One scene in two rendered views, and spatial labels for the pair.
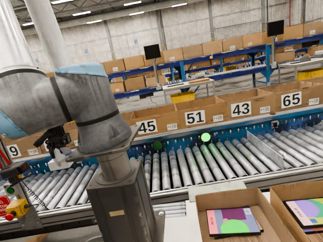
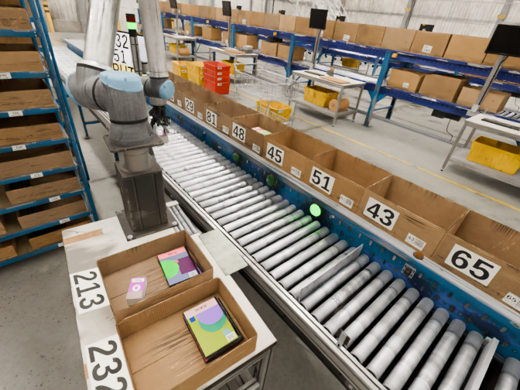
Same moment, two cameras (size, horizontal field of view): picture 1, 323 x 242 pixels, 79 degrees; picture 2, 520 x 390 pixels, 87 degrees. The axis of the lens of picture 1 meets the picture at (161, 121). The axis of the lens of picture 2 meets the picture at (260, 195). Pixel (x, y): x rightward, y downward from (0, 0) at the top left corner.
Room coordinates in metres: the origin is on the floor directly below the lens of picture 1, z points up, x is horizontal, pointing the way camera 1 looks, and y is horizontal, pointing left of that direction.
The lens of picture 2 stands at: (0.28, -1.01, 1.74)
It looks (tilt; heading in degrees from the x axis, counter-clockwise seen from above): 33 degrees down; 45
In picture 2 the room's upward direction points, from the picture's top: 6 degrees clockwise
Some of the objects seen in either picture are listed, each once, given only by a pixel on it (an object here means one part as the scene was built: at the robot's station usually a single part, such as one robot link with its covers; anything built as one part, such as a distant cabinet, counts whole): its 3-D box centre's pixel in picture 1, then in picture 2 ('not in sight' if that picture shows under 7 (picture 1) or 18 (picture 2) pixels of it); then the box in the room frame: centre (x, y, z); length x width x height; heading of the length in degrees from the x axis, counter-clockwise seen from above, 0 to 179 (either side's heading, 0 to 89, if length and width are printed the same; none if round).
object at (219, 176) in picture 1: (211, 161); (280, 234); (1.21, -0.29, 0.72); 0.52 x 0.05 x 0.05; 178
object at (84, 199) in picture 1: (93, 182); (202, 169); (1.23, 0.56, 0.72); 0.52 x 0.05 x 0.05; 178
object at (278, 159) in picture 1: (262, 147); (333, 270); (1.20, -0.64, 0.76); 0.46 x 0.01 x 0.09; 178
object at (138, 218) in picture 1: (125, 206); (142, 193); (0.67, 0.21, 0.91); 0.26 x 0.26 x 0.33; 83
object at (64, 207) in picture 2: not in sight; (50, 203); (0.33, 1.23, 0.39); 0.40 x 0.30 x 0.10; 179
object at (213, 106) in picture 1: (199, 112); (345, 178); (1.66, -0.34, 0.96); 0.39 x 0.29 x 0.17; 88
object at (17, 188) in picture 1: (12, 188); not in sight; (0.94, 0.84, 0.95); 0.07 x 0.03 x 0.07; 88
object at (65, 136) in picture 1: (56, 136); (160, 114); (0.95, 0.53, 1.19); 0.09 x 0.08 x 0.12; 88
